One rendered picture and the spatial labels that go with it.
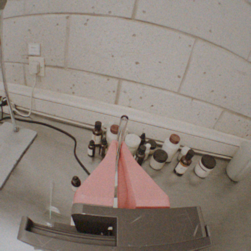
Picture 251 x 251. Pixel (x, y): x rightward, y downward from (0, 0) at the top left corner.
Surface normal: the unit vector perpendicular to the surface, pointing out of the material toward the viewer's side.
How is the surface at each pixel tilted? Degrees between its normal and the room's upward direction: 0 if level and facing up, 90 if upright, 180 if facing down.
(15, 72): 90
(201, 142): 90
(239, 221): 0
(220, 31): 90
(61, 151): 0
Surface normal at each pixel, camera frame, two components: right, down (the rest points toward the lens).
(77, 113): -0.15, 0.59
